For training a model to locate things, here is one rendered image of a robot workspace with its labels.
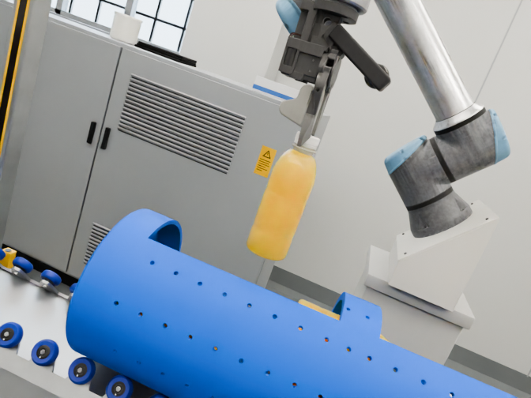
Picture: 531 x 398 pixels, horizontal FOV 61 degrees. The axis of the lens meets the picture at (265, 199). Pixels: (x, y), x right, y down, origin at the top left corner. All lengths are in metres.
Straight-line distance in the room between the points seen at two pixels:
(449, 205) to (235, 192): 1.18
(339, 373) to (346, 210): 2.83
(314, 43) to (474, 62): 2.82
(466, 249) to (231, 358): 0.82
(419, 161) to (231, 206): 1.17
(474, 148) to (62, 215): 2.19
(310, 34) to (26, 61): 0.84
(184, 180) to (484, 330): 2.52
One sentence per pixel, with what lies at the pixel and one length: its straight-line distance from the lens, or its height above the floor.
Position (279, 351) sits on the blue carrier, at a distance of 0.70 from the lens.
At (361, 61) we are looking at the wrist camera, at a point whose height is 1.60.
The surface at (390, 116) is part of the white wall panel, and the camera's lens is 3.41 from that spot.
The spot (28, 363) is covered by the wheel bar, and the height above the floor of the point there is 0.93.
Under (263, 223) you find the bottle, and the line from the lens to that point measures 0.72.
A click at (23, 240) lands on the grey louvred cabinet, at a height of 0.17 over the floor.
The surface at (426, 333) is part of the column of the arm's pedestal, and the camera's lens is 1.46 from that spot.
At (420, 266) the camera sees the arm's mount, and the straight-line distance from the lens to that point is 1.34.
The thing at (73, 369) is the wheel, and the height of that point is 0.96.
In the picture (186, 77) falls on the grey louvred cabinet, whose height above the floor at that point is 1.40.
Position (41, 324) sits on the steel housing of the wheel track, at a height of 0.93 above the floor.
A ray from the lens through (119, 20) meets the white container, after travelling 2.76.
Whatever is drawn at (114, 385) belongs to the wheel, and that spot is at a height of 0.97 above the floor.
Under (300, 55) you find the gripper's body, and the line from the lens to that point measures 0.71.
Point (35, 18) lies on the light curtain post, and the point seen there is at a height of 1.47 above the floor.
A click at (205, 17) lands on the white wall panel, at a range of 3.41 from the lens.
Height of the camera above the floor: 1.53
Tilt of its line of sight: 14 degrees down
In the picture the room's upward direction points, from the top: 20 degrees clockwise
